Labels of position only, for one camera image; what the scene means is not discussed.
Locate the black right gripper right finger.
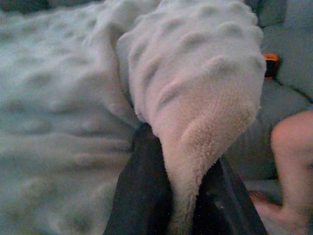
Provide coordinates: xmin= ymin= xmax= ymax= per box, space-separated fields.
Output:
xmin=193 ymin=157 xmax=268 ymax=235

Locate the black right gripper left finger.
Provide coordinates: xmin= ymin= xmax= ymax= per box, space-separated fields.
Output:
xmin=104 ymin=123 xmax=175 ymax=235

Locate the beige bobble pillow pink underside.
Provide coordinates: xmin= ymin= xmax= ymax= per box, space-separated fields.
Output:
xmin=0 ymin=0 xmax=267 ymax=235

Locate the green leather sofa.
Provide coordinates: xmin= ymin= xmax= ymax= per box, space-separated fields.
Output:
xmin=221 ymin=0 xmax=313 ymax=182

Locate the bare person leg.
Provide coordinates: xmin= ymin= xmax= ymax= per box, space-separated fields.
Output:
xmin=249 ymin=110 xmax=313 ymax=235

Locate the orange and black object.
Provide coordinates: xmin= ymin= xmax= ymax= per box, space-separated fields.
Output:
xmin=262 ymin=52 xmax=281 ymax=80

